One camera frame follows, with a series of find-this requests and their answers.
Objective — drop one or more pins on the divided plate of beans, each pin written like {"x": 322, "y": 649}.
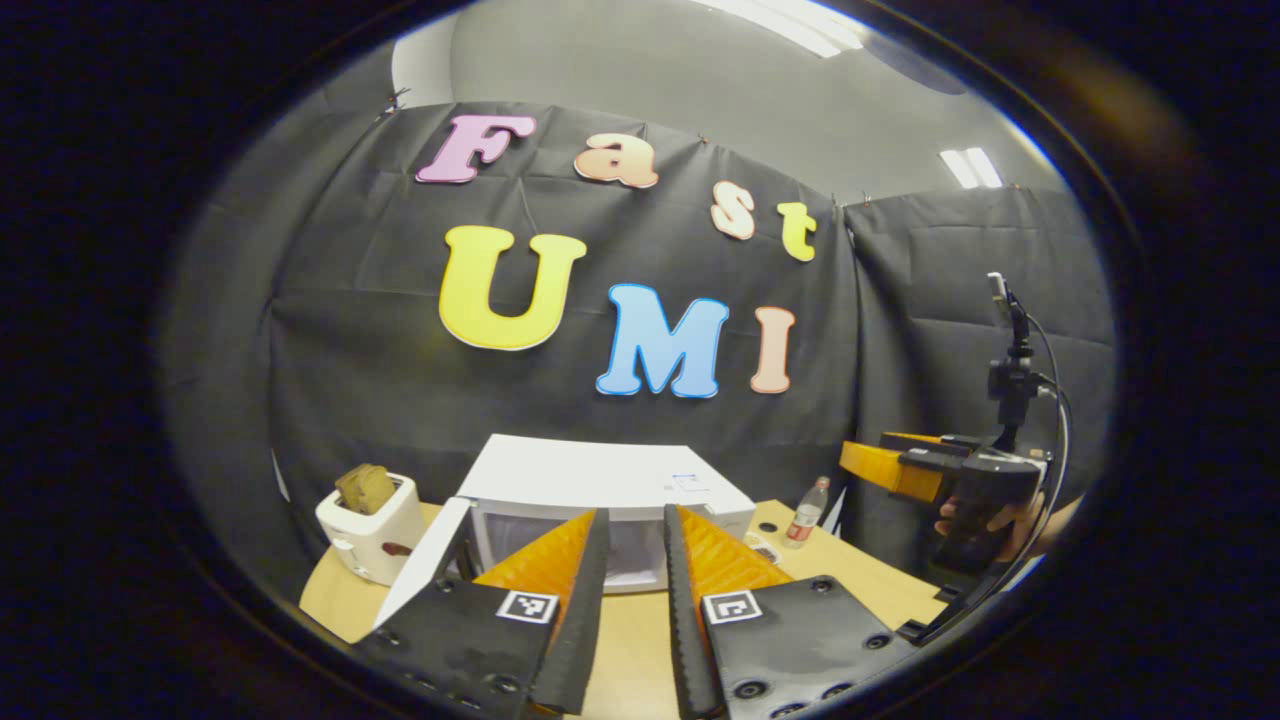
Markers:
{"x": 765, "y": 547}

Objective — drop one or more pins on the black quilted side panel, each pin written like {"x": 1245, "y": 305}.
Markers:
{"x": 220, "y": 330}
{"x": 940, "y": 300}

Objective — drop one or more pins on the white microwave oven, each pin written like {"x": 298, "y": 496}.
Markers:
{"x": 600, "y": 475}

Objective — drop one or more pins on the ceiling light panel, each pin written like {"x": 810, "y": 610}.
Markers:
{"x": 790, "y": 22}
{"x": 972, "y": 168}

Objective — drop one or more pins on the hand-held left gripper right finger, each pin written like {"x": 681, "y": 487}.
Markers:
{"x": 683, "y": 630}

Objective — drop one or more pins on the brown toast slice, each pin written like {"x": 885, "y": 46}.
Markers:
{"x": 365, "y": 488}

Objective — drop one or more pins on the white toaster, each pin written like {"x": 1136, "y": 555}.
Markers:
{"x": 375, "y": 540}

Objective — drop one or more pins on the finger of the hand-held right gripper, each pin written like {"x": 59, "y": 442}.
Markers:
{"x": 925, "y": 440}
{"x": 885, "y": 470}

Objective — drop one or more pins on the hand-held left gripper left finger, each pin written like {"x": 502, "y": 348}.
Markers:
{"x": 585, "y": 620}

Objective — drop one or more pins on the clear plastic water bottle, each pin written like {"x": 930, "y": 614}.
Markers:
{"x": 805, "y": 520}

